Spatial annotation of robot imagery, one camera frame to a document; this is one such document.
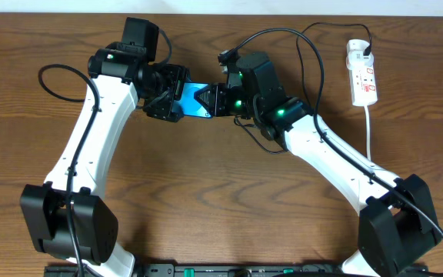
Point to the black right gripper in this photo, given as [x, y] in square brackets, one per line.
[215, 106]

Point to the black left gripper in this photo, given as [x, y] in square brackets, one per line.
[178, 74]

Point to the blue screen Galaxy smartphone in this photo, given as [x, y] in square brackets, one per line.
[187, 105]

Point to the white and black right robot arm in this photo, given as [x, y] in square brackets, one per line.
[397, 216]

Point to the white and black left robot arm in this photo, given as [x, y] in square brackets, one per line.
[66, 216]

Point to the white USB charger plug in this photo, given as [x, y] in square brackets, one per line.
[358, 54]

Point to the white power strip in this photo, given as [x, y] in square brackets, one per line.
[362, 84]

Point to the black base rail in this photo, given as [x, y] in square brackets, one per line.
[170, 270]

